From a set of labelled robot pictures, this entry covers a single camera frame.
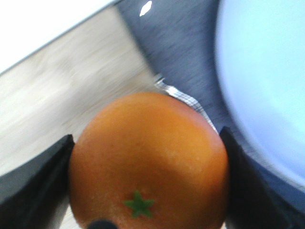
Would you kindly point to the light blue plate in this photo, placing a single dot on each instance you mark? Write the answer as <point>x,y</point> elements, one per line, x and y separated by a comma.
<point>260,57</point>

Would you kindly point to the orange fruit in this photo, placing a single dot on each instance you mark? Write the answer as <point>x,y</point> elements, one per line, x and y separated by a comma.
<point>149,161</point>

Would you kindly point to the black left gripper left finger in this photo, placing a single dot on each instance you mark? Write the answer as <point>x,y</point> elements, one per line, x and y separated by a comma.
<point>34,195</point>

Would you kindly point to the wooden cutting board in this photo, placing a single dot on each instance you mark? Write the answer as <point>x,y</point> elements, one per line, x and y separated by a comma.
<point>57,91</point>

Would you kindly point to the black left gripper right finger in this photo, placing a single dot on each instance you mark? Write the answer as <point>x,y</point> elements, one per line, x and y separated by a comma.
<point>259,199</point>

